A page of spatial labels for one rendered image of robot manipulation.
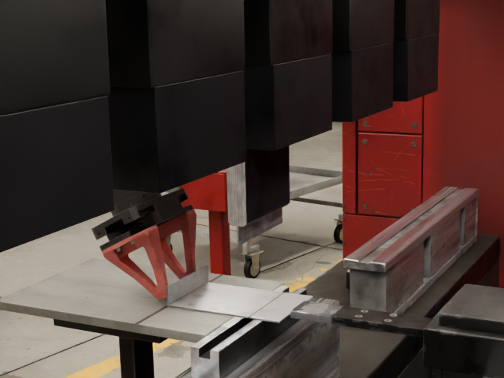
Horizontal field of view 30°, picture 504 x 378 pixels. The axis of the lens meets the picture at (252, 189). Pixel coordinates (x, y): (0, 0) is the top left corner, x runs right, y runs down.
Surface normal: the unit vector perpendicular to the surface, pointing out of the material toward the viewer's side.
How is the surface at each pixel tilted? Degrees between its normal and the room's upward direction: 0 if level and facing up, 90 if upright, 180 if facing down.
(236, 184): 90
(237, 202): 90
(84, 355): 0
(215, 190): 90
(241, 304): 0
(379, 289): 90
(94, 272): 0
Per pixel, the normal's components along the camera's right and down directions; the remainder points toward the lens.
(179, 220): -0.50, 0.14
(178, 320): -0.03, -0.98
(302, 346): 0.89, 0.07
